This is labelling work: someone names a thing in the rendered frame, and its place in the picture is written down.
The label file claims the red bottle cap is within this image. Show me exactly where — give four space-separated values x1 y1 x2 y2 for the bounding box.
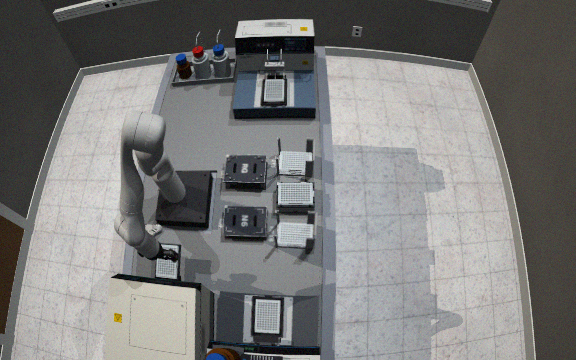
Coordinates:
192 46 204 57

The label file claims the white plastic bottle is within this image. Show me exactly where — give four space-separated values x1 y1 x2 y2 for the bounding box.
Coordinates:
192 52 212 79

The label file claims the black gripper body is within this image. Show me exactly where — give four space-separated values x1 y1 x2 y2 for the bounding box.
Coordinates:
147 240 166 260

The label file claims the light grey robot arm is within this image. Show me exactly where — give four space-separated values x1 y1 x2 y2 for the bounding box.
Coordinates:
114 110 186 258

